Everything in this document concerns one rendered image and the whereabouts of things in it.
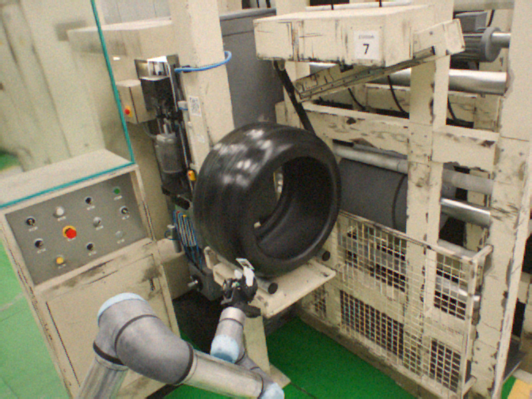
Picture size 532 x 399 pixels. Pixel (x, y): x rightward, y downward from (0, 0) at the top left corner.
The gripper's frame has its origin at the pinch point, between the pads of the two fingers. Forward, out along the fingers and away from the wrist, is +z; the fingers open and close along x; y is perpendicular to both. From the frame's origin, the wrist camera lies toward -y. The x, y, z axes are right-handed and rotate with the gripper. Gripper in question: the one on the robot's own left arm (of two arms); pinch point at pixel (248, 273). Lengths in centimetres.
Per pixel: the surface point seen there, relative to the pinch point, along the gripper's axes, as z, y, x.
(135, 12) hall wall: 962, 103, 453
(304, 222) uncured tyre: 41.9, -14.7, -10.3
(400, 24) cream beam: 30, 48, -70
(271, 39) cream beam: 57, 55, -28
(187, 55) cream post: 49, 65, 0
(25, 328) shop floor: 65, -43, 211
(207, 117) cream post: 43, 43, 3
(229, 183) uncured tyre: 9.7, 29.4, -6.7
